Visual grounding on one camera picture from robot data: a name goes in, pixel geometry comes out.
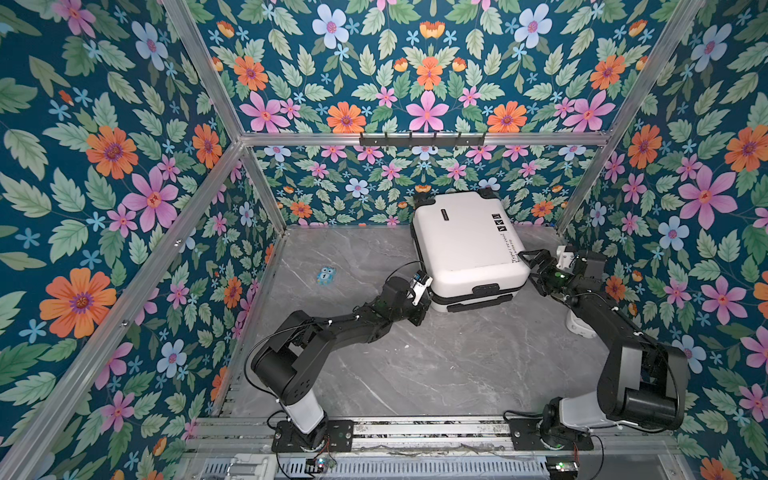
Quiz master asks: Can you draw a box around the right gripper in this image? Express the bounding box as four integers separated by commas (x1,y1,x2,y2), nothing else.
518,250,578,297

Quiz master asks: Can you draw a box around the white hard-shell suitcase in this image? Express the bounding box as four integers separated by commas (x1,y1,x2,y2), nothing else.
411,189,530,313

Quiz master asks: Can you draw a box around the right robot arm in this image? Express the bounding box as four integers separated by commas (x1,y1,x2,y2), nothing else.
520,245,689,448

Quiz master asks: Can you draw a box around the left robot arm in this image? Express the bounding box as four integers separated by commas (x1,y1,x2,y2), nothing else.
245,270,432,443

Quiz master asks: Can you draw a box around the white round alarm clock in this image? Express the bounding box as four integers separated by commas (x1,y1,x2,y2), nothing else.
565,311,597,339

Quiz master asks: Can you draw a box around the small teal owl toy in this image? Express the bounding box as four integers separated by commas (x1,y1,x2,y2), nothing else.
317,267,336,285

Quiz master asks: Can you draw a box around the black hook rack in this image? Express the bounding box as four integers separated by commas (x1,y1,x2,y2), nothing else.
358,132,486,148

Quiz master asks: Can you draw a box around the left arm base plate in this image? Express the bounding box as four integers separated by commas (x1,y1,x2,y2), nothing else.
271,419,355,454

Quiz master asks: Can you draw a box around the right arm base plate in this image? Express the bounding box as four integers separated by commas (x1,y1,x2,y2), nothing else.
506,417,595,451

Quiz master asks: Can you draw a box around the aluminium mounting rail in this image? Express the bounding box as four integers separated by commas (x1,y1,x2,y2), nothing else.
186,414,681,455

